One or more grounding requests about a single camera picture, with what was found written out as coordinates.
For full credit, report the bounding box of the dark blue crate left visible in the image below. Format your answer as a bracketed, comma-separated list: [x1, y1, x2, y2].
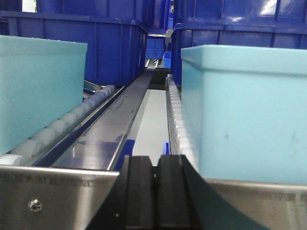
[0, 0, 156, 86]

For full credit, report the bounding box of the white roller track right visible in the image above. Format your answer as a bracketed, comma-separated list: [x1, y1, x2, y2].
[165, 74, 199, 171]

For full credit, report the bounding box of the light cyan plastic bin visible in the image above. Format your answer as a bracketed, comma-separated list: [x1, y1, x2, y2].
[181, 45, 307, 184]

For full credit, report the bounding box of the steel shelf front rail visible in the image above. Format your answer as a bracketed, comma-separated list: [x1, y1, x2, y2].
[0, 166, 307, 230]

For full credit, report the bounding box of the dark blue crate right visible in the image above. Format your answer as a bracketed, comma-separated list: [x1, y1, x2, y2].
[171, 0, 307, 85]

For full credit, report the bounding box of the white roller track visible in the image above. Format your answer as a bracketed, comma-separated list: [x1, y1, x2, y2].
[165, 74, 199, 171]
[0, 85, 116, 166]

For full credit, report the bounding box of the white roller track left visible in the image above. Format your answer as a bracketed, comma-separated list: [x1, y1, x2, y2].
[0, 85, 116, 166]

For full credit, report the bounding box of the steel divider channel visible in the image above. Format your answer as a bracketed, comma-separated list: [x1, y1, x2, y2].
[33, 68, 156, 171]

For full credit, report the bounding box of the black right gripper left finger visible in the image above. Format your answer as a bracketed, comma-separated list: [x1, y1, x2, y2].
[87, 156, 154, 230]

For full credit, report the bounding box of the dark blue crate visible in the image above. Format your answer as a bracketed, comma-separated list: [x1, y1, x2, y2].
[0, 0, 156, 86]
[171, 0, 307, 85]

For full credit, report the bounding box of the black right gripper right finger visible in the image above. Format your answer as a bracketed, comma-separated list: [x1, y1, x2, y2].
[156, 155, 230, 230]

